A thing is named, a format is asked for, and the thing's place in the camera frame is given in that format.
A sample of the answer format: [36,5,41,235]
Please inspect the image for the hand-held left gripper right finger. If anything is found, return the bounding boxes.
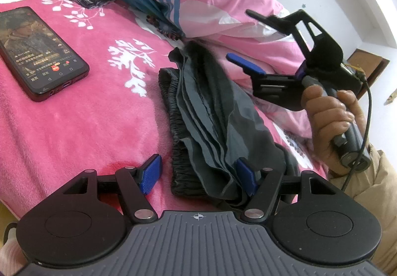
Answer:
[236,158,340,223]

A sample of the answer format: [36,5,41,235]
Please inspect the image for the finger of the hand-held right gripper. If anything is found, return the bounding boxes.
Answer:
[226,53,306,112]
[246,9,330,57]

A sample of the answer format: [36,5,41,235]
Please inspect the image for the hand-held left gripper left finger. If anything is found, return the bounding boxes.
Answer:
[62,154,163,223]

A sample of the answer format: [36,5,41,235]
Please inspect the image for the dark grey shorts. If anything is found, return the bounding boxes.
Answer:
[158,42,307,202]

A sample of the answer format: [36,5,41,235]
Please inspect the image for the person's right hand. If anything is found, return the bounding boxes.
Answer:
[302,85,366,175]

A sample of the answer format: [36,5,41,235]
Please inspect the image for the brown wooden door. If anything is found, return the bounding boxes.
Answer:
[346,48,391,100]

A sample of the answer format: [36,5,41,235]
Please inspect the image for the pink and blue duvet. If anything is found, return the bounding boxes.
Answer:
[111,0,314,128]

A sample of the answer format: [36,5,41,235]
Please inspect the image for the pink floral blanket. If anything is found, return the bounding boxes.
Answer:
[0,0,329,221]

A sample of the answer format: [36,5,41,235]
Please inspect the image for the black smartphone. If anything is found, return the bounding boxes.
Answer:
[0,6,90,103]

